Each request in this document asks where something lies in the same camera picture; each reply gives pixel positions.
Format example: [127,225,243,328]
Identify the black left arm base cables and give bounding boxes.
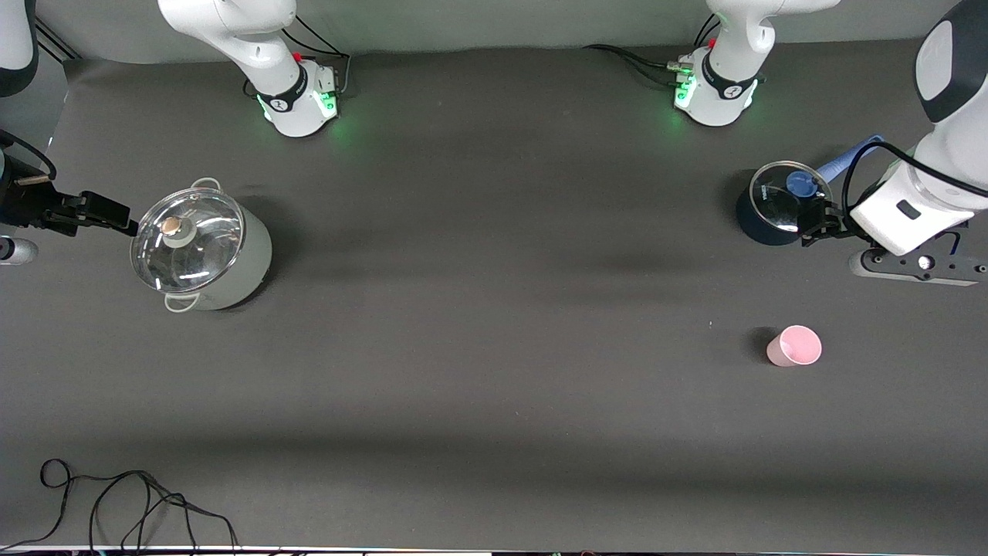
[583,14,720,87]

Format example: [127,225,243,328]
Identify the pink plastic cup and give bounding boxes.
[766,325,823,368]

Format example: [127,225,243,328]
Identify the dark blue saucepan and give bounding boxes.
[736,135,885,247]

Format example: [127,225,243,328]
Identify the thin black loose cable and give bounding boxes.
[0,459,240,554]

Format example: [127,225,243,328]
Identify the black arm base cables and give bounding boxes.
[244,15,353,98]
[583,14,720,87]

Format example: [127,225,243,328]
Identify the glass lid with tan knob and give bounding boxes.
[130,188,246,295]

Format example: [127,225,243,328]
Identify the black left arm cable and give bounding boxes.
[841,141,988,232]

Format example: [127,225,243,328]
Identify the glass lid with blue knob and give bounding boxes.
[750,161,834,234]

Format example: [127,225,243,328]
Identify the grey stock pot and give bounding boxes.
[131,178,273,314]

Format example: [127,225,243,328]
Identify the black right arm base cables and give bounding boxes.
[244,15,353,98]

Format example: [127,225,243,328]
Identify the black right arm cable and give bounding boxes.
[0,129,59,183]

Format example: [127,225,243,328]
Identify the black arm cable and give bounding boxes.
[841,141,988,232]
[0,129,59,183]

